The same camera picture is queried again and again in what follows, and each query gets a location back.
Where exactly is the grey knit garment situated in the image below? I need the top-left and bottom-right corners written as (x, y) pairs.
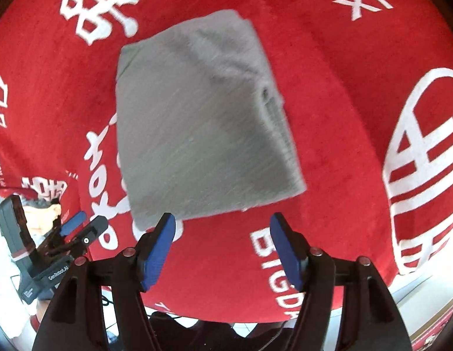
top-left (115, 9), bottom-right (308, 230)

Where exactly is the cream cloth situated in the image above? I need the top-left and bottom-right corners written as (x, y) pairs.
top-left (22, 200), bottom-right (62, 235)

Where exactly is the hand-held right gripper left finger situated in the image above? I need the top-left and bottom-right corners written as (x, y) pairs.
top-left (32, 213), bottom-right (176, 351)

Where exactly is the red and beige box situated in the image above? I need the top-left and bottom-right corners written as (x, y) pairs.
top-left (407, 298), bottom-right (453, 351)

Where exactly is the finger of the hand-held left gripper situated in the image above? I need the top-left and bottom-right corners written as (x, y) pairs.
top-left (60, 216), bottom-right (109, 258)
top-left (44, 211), bottom-right (87, 251)

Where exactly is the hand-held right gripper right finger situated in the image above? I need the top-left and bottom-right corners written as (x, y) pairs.
top-left (269, 212), bottom-right (413, 351)

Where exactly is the red printed blanket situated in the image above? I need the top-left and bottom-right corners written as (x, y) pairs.
top-left (0, 0), bottom-right (453, 321)

